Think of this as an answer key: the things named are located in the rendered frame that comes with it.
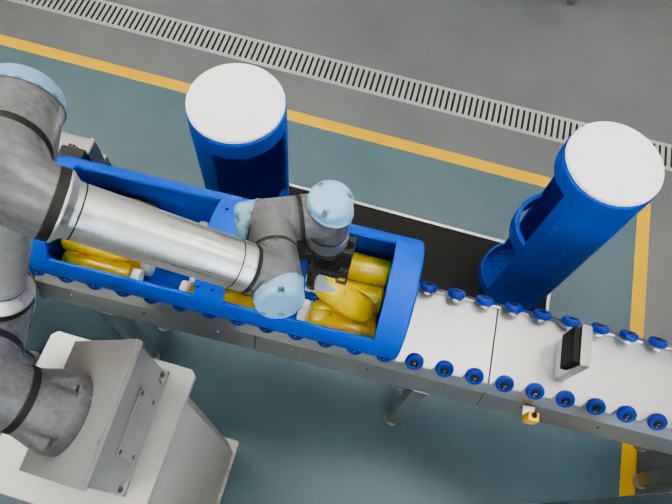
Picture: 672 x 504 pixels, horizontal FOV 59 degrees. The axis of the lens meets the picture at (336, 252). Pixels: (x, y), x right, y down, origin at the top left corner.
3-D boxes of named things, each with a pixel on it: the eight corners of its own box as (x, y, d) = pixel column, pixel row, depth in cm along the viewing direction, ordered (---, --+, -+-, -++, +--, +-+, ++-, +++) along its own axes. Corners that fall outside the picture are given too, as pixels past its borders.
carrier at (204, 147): (206, 239, 246) (256, 283, 239) (163, 104, 166) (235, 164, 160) (255, 195, 256) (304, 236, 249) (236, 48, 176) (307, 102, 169)
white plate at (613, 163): (651, 121, 172) (649, 124, 174) (558, 119, 171) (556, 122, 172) (676, 205, 161) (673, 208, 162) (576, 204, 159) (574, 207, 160)
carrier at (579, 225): (539, 248, 253) (473, 248, 252) (650, 123, 174) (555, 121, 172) (551, 312, 242) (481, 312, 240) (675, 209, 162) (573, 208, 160)
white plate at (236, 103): (164, 102, 165) (165, 104, 166) (235, 160, 159) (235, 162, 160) (235, 47, 175) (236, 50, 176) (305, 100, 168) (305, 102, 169)
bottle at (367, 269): (391, 258, 145) (324, 242, 146) (392, 263, 138) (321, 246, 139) (385, 285, 146) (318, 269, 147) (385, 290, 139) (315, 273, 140)
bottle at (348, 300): (347, 320, 140) (300, 290, 129) (359, 294, 141) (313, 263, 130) (367, 326, 135) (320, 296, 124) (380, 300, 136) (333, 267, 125)
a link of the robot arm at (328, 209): (299, 178, 95) (351, 173, 96) (299, 211, 105) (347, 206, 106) (305, 222, 92) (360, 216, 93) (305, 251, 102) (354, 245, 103)
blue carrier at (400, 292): (388, 378, 144) (412, 327, 120) (43, 292, 147) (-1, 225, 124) (407, 280, 159) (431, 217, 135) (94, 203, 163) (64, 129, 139)
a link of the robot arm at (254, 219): (235, 238, 90) (307, 230, 91) (231, 190, 97) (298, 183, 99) (240, 273, 96) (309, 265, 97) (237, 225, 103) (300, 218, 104)
